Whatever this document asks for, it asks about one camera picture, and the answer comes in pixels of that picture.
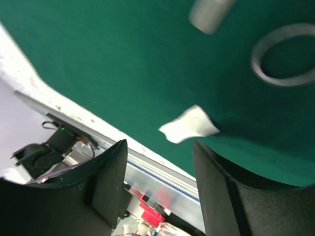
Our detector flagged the curved-tip steel tweezers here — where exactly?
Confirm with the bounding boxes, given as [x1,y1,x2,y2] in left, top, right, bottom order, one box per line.
[189,0,236,35]

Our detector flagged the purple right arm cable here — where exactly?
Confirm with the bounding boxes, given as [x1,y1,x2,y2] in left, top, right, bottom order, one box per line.
[31,145,96,184]

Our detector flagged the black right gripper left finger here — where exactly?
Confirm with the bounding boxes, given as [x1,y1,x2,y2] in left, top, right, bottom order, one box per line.
[0,140,127,236]

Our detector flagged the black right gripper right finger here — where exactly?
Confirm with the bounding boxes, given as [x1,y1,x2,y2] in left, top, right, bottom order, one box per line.
[192,141,315,236]

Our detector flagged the dark green surgical cloth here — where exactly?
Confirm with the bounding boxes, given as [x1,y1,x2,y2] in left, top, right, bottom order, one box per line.
[0,0,315,186]

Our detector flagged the steel hemostat forceps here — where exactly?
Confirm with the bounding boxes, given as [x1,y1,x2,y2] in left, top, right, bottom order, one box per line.
[251,23,315,87]

